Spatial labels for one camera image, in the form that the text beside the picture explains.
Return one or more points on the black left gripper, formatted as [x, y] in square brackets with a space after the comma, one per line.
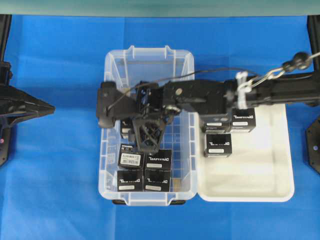
[17, 106]

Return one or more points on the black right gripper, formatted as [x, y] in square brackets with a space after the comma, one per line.
[156, 107]

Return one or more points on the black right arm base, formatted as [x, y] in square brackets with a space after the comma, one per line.
[313, 145]

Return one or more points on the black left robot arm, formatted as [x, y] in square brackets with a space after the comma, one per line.
[18, 106]

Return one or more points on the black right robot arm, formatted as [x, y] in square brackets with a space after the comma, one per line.
[215, 100]

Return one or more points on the black box under gripper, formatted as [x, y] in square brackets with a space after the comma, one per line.
[127, 130]

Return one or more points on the black Dynamixel box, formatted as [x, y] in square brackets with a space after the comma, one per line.
[130, 180]
[218, 145]
[157, 180]
[162, 160]
[216, 124]
[243, 120]

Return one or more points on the black box with white label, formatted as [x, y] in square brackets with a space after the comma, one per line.
[130, 158]

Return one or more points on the clear plastic storage case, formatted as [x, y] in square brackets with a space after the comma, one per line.
[128, 67]

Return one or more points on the blue table cloth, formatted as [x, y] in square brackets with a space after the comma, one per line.
[49, 185]

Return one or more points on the white plastic tray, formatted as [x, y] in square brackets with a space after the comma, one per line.
[259, 168]

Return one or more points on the teal backdrop board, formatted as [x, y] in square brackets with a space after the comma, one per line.
[161, 8]

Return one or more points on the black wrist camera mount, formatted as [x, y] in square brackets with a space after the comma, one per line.
[113, 105]

